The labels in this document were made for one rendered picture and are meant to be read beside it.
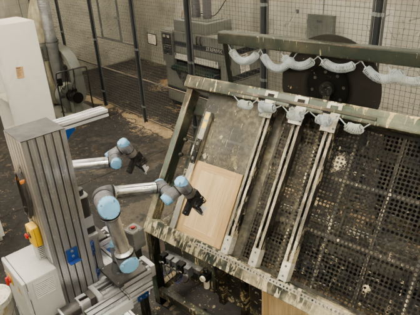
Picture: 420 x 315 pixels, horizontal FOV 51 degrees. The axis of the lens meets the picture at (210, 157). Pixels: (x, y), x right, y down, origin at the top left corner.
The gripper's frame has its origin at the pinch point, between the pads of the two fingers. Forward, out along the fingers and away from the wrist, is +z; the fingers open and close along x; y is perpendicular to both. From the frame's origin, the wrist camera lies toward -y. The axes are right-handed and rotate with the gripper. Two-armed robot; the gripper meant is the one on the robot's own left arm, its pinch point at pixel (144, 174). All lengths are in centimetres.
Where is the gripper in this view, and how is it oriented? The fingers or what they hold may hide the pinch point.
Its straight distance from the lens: 333.3
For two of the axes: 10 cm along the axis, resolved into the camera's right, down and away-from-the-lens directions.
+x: -6.6, -3.1, 6.9
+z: 4.0, 6.3, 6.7
